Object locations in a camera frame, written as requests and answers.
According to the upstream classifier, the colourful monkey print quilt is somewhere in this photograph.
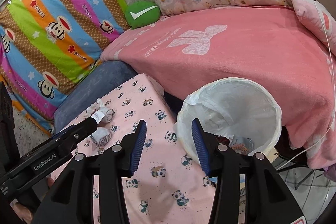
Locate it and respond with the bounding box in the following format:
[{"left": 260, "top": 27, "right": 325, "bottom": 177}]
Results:
[{"left": 1, "top": 0, "right": 129, "bottom": 134}]

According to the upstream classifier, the pink panda print cloth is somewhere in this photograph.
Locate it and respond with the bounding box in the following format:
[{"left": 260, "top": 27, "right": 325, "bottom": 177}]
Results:
[{"left": 51, "top": 73, "right": 246, "bottom": 224}]

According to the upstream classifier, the dark red velvet scrunchie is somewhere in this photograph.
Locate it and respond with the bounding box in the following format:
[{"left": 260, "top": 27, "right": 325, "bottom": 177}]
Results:
[{"left": 216, "top": 135, "right": 230, "bottom": 146}]

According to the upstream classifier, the patterned sock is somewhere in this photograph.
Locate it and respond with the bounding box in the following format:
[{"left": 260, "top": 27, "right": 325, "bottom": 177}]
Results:
[{"left": 90, "top": 127, "right": 113, "bottom": 151}]

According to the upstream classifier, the white lined trash bin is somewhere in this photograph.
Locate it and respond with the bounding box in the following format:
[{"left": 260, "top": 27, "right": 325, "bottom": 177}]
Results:
[{"left": 175, "top": 77, "right": 282, "bottom": 162}]

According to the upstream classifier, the white thin cable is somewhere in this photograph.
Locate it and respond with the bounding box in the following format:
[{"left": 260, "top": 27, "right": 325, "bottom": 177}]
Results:
[{"left": 275, "top": 0, "right": 336, "bottom": 171}]

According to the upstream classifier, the green checkmark cushion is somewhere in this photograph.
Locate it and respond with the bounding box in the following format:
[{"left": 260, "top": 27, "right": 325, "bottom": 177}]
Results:
[{"left": 125, "top": 1, "right": 161, "bottom": 29}]

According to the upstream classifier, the pink bed blanket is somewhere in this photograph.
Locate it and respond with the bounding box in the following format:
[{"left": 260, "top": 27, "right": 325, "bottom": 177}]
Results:
[{"left": 101, "top": 6, "right": 335, "bottom": 169}]

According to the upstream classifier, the person's right hand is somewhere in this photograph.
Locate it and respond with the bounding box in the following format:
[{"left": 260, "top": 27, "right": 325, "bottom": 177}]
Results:
[{"left": 10, "top": 201, "right": 34, "bottom": 224}]

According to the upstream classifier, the blue-grey upholstered stool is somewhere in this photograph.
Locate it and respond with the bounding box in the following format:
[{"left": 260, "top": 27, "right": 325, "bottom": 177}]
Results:
[{"left": 53, "top": 61, "right": 137, "bottom": 133}]

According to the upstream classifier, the white sock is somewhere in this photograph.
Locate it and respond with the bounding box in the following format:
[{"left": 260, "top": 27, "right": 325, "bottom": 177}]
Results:
[{"left": 100, "top": 106, "right": 115, "bottom": 123}]

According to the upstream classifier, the white paper clothing tag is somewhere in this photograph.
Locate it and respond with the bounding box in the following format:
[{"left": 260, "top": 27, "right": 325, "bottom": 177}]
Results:
[{"left": 91, "top": 110, "right": 105, "bottom": 124}]

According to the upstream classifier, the pink small pillow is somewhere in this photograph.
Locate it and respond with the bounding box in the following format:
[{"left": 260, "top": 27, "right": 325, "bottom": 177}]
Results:
[{"left": 291, "top": 0, "right": 336, "bottom": 55}]

